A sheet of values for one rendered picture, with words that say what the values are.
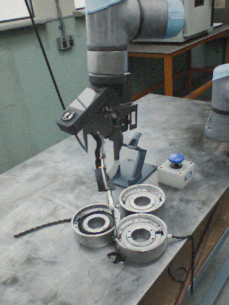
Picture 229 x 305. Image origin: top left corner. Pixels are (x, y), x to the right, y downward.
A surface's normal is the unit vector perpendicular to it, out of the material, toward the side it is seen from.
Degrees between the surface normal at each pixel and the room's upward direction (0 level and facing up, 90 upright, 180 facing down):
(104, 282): 0
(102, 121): 82
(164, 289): 0
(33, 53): 90
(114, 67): 87
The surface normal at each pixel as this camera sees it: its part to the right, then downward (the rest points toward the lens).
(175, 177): -0.63, 0.43
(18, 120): 0.77, 0.23
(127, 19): 0.47, 0.42
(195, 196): -0.11, -0.87
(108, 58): 0.06, 0.40
